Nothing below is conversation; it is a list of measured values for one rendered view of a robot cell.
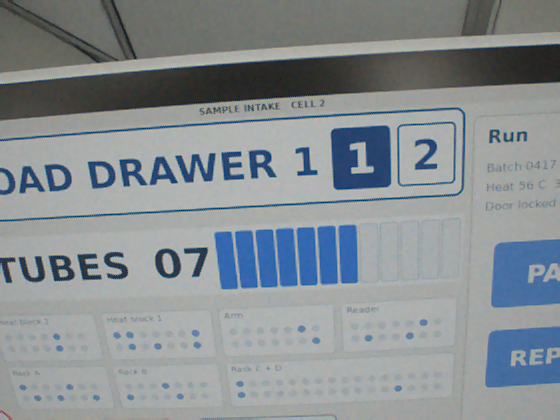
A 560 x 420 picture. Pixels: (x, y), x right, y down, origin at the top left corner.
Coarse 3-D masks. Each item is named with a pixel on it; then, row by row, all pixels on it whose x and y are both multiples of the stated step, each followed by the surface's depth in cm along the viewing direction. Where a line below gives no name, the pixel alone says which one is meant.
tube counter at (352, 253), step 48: (192, 240) 36; (240, 240) 36; (288, 240) 36; (336, 240) 36; (384, 240) 36; (432, 240) 36; (192, 288) 37; (240, 288) 37; (288, 288) 37; (336, 288) 37
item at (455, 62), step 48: (288, 48) 36; (336, 48) 34; (384, 48) 33; (432, 48) 32; (480, 48) 32; (528, 48) 32; (0, 96) 34; (48, 96) 34; (96, 96) 34; (144, 96) 33; (192, 96) 33; (240, 96) 33; (288, 96) 33
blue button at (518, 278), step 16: (528, 240) 35; (544, 240) 35; (496, 256) 36; (512, 256) 36; (528, 256) 36; (544, 256) 36; (496, 272) 36; (512, 272) 36; (528, 272) 36; (544, 272) 36; (496, 288) 37; (512, 288) 37; (528, 288) 36; (544, 288) 36; (496, 304) 37; (512, 304) 37; (528, 304) 37; (544, 304) 37
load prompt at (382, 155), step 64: (128, 128) 34; (192, 128) 34; (256, 128) 34; (320, 128) 34; (384, 128) 33; (448, 128) 33; (0, 192) 36; (64, 192) 36; (128, 192) 35; (192, 192) 35; (256, 192) 35; (320, 192) 35; (384, 192) 35; (448, 192) 35
